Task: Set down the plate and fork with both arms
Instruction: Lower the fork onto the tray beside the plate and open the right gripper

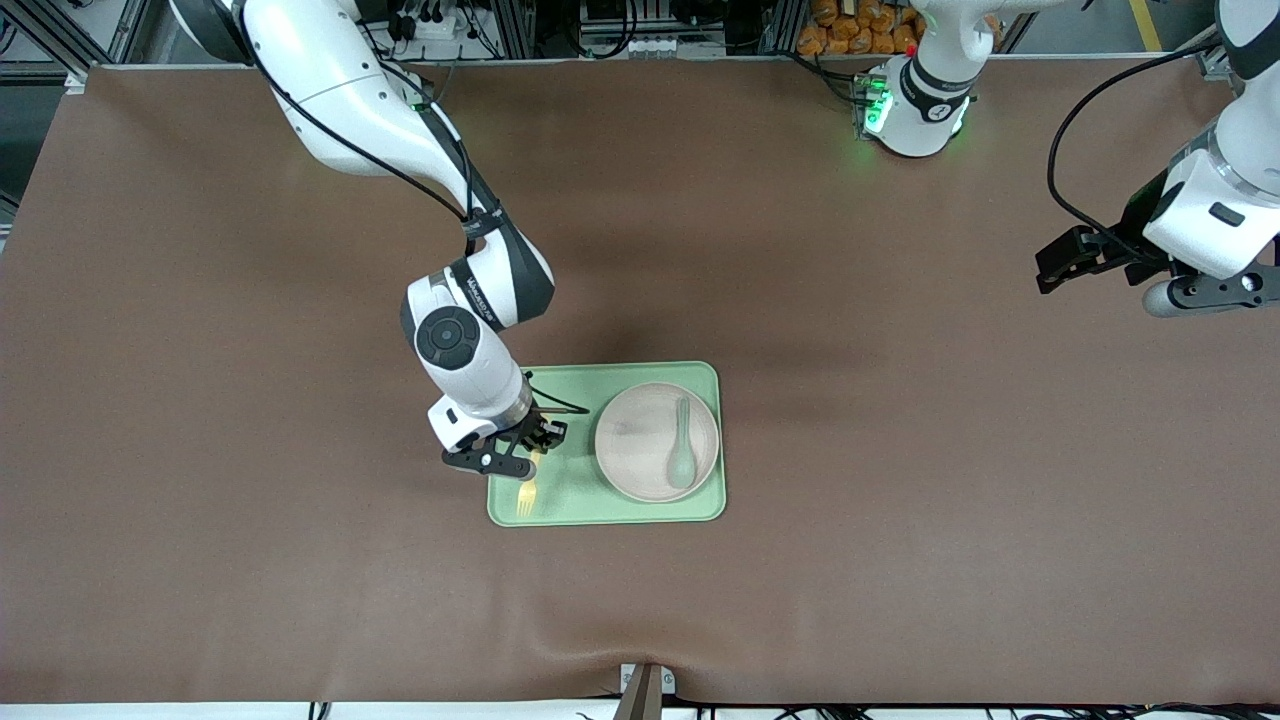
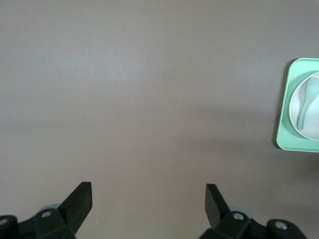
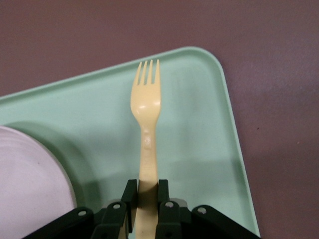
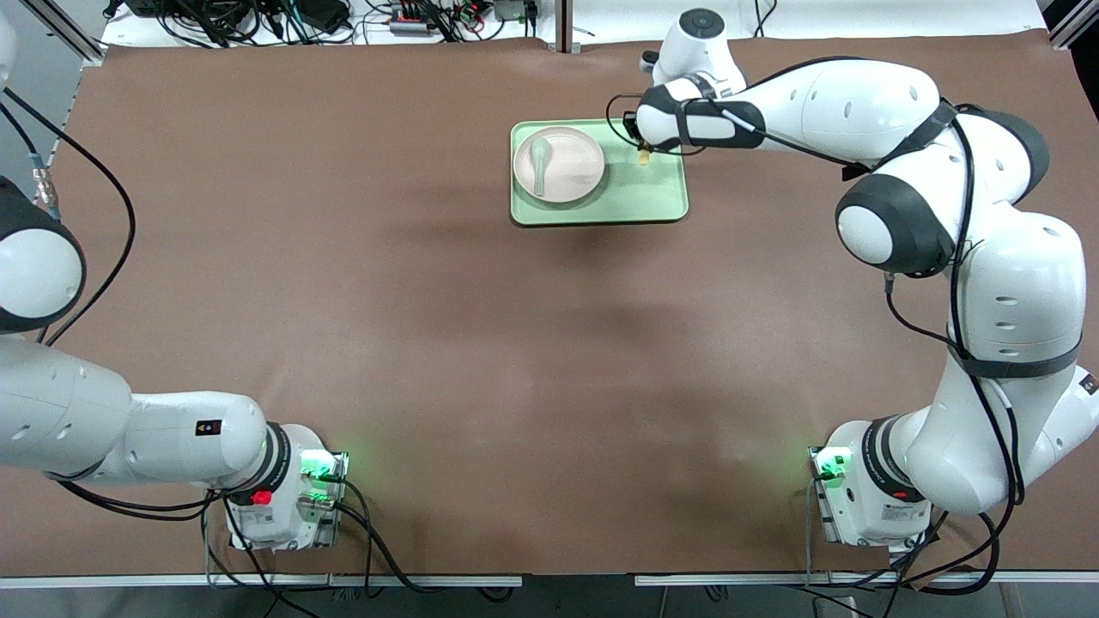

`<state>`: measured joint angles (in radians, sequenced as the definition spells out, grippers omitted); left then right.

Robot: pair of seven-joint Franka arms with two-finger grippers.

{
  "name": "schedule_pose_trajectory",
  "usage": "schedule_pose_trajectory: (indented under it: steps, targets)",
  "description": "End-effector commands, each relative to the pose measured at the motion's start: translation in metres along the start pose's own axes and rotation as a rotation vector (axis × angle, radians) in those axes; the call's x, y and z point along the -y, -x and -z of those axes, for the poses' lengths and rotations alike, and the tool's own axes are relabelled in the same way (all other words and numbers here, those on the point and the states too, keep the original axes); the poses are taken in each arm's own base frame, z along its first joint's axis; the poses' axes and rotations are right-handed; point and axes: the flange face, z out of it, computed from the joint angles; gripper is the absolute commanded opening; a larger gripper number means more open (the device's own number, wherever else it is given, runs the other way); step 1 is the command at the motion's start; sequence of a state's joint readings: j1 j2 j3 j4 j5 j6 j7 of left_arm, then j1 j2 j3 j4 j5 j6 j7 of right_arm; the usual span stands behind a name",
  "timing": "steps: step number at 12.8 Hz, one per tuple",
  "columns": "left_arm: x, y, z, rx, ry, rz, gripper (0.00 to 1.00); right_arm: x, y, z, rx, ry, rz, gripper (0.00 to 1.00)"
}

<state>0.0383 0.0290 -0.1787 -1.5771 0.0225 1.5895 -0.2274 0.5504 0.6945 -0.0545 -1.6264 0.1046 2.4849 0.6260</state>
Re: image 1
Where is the beige round plate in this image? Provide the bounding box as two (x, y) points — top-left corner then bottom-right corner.
(594, 382), (721, 504)

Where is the light green rectangular tray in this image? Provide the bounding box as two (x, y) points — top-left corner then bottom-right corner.
(487, 361), (727, 527)

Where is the pale green plastic spoon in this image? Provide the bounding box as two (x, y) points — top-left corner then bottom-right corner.
(666, 397), (698, 491)

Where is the brown table mat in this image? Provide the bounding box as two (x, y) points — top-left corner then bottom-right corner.
(0, 60), (1280, 706)

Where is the orange bread rolls pile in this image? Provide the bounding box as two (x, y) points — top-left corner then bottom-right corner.
(797, 0), (926, 56)

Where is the white connector strip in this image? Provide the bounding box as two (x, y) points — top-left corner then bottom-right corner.
(578, 33), (675, 58)

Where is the white power strip with plugs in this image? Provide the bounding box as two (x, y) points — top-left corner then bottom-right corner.
(375, 0), (488, 46)

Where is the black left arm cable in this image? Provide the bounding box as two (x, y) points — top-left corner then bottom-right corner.
(1045, 40), (1226, 246)

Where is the aluminium frame rail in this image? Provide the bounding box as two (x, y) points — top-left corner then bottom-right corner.
(0, 0), (151, 86)
(1195, 25), (1246, 81)

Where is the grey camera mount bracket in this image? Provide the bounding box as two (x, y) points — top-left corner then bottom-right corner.
(612, 662), (677, 720)

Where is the aluminium frame post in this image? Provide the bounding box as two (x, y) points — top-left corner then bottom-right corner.
(757, 0), (809, 56)
(490, 0), (537, 59)

